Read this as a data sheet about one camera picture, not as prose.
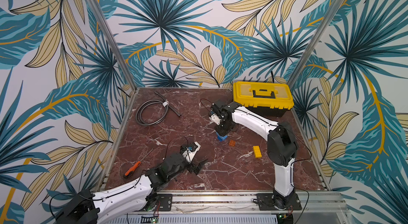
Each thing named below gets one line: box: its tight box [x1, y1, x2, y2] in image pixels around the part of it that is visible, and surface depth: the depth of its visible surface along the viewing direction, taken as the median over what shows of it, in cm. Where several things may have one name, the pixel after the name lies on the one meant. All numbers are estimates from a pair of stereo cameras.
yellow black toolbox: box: [232, 81, 295, 118], surface depth 96 cm
